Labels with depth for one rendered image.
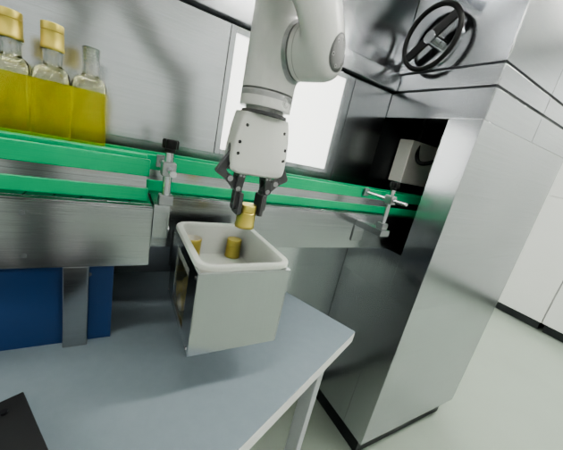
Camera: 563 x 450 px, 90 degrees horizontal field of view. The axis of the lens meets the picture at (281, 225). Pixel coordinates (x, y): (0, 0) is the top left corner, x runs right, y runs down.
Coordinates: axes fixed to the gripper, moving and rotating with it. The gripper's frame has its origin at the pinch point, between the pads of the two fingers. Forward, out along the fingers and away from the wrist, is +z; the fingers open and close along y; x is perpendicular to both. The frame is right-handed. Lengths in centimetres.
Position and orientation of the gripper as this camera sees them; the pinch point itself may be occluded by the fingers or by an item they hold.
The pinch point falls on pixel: (247, 203)
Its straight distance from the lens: 51.0
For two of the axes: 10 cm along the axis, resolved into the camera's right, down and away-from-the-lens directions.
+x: 4.6, 3.3, -8.2
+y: -8.6, -0.4, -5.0
